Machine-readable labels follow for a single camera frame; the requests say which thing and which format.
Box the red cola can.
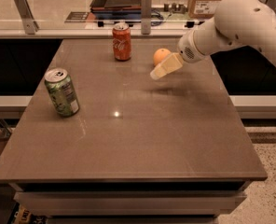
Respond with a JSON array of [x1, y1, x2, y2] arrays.
[[112, 22, 131, 61]]

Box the orange fruit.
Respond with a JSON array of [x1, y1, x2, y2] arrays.
[[153, 48, 171, 66]]

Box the yellow black printed bag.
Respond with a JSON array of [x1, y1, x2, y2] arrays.
[[10, 205, 47, 224]]

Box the grey drawer front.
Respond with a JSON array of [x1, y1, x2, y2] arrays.
[[14, 191, 246, 217]]

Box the green soda can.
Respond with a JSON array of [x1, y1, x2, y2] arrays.
[[44, 68, 79, 117]]

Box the left metal glass bracket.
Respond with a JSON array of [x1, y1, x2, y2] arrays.
[[14, 0, 39, 35]]

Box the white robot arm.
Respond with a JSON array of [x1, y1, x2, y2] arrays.
[[150, 0, 276, 80]]

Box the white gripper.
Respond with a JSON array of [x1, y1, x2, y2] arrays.
[[150, 29, 210, 80]]

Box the middle metal glass bracket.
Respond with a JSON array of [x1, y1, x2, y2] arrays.
[[141, 0, 152, 35]]

